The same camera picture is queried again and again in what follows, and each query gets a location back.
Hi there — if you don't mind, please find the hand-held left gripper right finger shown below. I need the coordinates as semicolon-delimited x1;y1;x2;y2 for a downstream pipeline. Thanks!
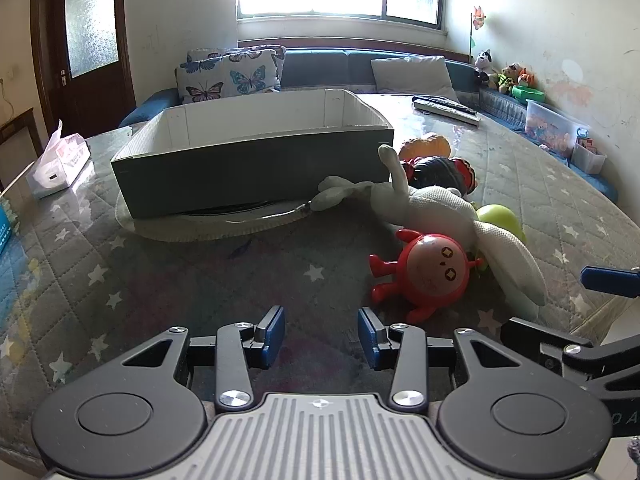
357;306;532;408

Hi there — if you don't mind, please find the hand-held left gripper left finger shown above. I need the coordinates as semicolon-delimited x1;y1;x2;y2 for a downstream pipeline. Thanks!
121;305;287;408

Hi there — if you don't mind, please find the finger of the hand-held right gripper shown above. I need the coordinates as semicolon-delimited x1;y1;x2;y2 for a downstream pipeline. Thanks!
500;317;640;391
580;266;640;299

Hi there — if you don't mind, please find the red round crab toy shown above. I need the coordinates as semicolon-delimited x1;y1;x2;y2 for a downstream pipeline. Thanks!
369;228;486;325

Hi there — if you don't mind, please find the green ball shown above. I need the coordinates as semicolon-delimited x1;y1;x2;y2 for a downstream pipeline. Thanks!
475;203;527;246

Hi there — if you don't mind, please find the white plush rabbit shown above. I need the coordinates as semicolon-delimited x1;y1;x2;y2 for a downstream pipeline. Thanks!
317;144;548;308

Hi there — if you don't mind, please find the grey cardboard box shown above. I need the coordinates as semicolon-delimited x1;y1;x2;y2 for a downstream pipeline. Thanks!
110;88;396;220

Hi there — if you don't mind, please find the red and black plush toy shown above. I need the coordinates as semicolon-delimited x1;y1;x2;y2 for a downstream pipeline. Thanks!
402;155;478;198

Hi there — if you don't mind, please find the orange squishy toy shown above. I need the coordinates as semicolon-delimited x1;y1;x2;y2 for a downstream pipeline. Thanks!
398;132;452;161

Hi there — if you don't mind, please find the quilted glass covered desktop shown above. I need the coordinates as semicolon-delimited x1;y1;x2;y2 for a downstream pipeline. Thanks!
0;92;640;480

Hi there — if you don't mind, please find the small clear plastic bin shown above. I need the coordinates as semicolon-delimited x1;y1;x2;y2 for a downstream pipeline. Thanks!
570;127;608;175

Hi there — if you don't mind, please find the round glass turntable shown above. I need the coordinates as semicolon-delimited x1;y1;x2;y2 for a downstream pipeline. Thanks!
115;192;313;242

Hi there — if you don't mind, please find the clear plastic storage box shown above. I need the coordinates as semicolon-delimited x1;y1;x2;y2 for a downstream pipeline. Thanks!
525;99;591;153

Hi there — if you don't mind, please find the green plastic bowl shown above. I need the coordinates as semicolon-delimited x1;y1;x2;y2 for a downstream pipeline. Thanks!
511;85;547;106

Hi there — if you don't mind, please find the yellow green plush toy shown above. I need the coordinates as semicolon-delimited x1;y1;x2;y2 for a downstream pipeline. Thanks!
492;62;523;95

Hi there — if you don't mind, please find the white remote control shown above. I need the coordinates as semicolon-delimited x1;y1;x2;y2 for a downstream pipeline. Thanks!
413;99;481;127

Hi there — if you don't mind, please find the black remote control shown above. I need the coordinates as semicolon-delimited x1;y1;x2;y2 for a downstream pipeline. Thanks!
424;94;479;114

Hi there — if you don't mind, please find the black and white plush toy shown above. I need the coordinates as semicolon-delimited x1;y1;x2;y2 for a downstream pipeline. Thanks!
472;49;496;86

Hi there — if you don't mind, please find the butterfly print pillow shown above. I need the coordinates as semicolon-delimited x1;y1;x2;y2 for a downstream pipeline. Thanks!
175;50;281;106
186;45;288;92

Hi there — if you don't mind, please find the white pillow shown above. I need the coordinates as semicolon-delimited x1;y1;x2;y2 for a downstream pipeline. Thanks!
371;55;460;103

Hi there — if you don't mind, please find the blue sofa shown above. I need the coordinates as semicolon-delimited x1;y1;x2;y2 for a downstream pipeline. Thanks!
118;47;621;201

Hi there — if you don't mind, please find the tissue pack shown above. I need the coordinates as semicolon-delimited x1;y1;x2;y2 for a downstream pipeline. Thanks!
26;119;92;200

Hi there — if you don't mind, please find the blue carton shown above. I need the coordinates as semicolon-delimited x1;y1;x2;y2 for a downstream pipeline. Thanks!
0;195;21;256

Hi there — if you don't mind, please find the colourful pinwheel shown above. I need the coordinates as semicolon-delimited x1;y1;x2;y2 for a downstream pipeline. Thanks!
469;5;488;63

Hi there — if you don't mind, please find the dark wooden door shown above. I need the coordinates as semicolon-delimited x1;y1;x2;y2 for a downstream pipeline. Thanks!
30;0;138;138

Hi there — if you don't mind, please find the wooden sideboard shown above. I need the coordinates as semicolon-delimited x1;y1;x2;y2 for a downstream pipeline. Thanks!
0;107;43;191

